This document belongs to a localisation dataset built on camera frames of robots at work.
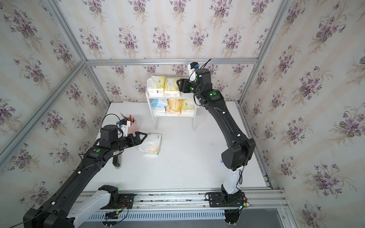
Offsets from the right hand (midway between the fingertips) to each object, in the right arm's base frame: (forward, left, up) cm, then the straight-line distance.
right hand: (183, 81), depth 75 cm
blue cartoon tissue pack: (0, +16, -19) cm, 25 cm away
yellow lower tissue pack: (+2, -1, -21) cm, 21 cm away
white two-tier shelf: (-4, 0, -7) cm, 8 cm away
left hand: (-23, +22, -20) cm, 38 cm away
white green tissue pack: (-19, +21, -35) cm, 45 cm away
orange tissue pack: (+1, +7, -21) cm, 23 cm away
